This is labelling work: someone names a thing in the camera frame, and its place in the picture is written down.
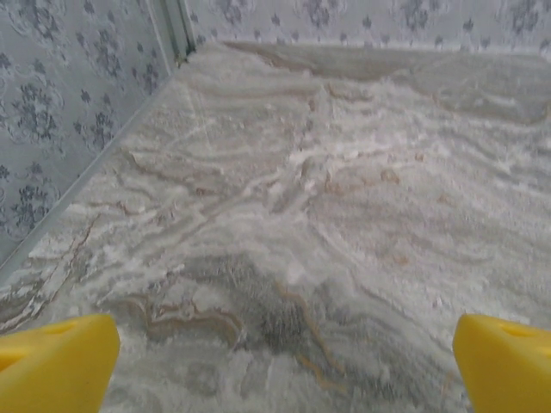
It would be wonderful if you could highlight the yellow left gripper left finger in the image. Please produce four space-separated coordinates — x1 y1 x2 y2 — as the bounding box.
0 313 122 413

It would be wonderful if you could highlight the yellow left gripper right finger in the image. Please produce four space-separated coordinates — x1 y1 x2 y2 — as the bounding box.
455 313 551 413

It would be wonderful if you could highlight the aluminium frame post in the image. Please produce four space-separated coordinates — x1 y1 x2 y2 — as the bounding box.
147 0 200 66

